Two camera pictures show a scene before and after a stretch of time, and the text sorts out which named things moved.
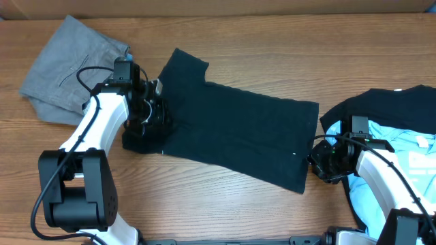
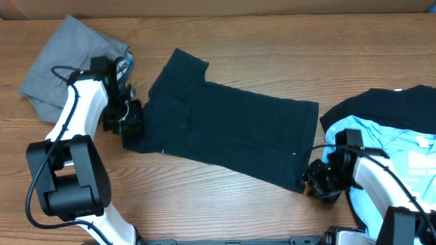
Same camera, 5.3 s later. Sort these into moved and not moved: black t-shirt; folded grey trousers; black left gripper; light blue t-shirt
Moved: black left gripper
Not moved: folded grey trousers; black t-shirt; light blue t-shirt
